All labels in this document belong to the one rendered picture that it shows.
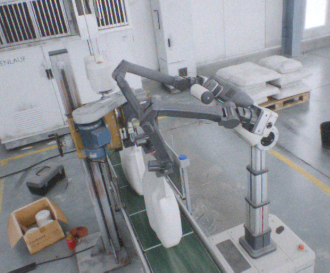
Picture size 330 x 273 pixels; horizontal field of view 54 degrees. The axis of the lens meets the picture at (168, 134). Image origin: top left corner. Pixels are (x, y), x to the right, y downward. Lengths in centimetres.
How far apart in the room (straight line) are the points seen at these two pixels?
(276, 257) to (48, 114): 377
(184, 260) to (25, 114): 349
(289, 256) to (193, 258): 67
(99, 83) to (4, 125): 333
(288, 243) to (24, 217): 246
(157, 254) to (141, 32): 476
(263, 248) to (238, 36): 547
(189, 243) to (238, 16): 559
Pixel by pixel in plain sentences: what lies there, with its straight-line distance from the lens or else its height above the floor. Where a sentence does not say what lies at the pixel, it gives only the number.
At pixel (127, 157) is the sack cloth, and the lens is 280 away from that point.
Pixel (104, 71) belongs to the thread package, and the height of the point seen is 165.
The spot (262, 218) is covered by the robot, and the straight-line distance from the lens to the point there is 237.
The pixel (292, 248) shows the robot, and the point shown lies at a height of 26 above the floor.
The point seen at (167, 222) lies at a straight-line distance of 227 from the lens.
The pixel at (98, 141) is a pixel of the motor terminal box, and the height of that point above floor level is 125.
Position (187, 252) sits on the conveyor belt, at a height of 38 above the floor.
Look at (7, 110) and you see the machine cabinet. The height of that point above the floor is 65.
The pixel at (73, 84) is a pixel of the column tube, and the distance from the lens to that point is 227.
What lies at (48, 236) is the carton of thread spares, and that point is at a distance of 331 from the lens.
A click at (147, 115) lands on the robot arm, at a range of 138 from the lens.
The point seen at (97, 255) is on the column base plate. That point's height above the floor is 2.
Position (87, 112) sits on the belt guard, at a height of 142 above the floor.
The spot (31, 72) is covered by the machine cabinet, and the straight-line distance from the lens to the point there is 497.
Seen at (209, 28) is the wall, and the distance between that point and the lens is 699.
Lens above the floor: 216
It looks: 27 degrees down
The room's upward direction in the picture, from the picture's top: 8 degrees counter-clockwise
